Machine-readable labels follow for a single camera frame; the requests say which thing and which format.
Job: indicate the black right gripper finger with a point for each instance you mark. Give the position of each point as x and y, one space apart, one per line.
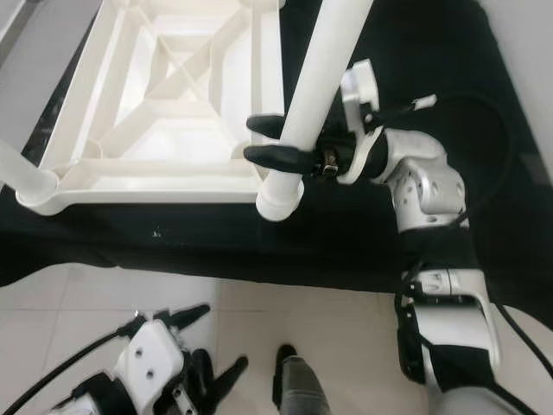
276 159
266 126

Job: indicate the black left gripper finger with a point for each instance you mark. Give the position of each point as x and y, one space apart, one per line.
173 318
229 382

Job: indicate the white plastic table leg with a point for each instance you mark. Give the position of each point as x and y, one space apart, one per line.
26 177
320 78

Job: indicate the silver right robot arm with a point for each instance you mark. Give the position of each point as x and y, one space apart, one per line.
428 186

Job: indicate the white plastic children table top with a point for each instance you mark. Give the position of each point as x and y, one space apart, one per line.
164 177

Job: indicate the dark grey right robot foot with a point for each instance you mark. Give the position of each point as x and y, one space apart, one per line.
302 389

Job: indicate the black table cloth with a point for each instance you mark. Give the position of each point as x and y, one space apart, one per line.
225 251

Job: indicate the clear plastic wrap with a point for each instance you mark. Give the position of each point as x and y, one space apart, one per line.
39 138

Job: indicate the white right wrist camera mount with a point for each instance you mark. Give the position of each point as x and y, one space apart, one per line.
359 86

